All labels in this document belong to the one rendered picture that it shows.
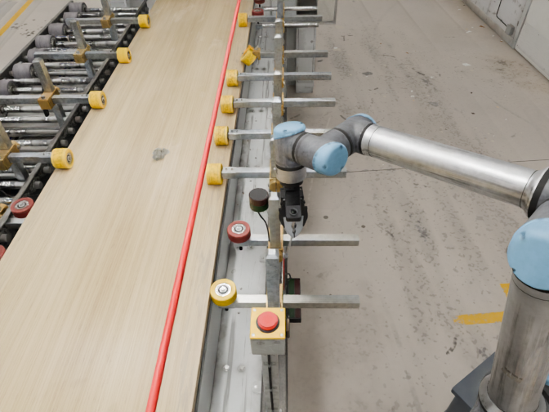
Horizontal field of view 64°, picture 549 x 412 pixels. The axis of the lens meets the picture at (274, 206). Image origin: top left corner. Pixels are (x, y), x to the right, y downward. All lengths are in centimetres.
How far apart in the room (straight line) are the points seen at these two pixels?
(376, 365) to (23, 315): 152
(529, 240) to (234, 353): 101
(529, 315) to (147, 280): 102
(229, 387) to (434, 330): 125
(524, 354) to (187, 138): 146
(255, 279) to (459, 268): 137
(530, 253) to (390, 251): 183
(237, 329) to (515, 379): 87
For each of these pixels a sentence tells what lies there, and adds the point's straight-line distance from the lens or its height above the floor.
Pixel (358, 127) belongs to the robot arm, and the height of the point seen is 133.
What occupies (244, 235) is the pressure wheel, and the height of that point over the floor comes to 90.
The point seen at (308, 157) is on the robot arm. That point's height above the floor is 129.
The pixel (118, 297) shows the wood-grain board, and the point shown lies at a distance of 141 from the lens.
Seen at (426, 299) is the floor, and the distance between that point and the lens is 252.
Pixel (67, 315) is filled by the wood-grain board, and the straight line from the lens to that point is 144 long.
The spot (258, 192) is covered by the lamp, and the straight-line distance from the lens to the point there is 133.
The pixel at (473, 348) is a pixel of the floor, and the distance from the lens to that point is 244.
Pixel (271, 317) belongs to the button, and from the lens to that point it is 90.
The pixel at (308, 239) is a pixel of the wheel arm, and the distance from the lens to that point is 152.
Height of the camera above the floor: 200
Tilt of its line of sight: 44 degrees down
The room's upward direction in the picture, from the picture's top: 2 degrees counter-clockwise
